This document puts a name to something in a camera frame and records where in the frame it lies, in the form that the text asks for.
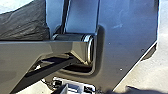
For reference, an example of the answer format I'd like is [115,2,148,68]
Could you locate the small white cable box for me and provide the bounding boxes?
[51,77,98,94]

